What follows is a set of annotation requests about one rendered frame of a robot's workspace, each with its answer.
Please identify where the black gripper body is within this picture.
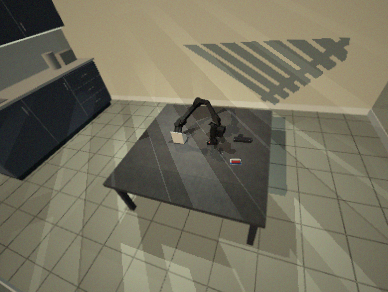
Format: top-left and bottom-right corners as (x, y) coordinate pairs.
(210, 130), (217, 144)

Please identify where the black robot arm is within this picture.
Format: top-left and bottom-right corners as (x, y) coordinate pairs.
(174, 97), (226, 138)

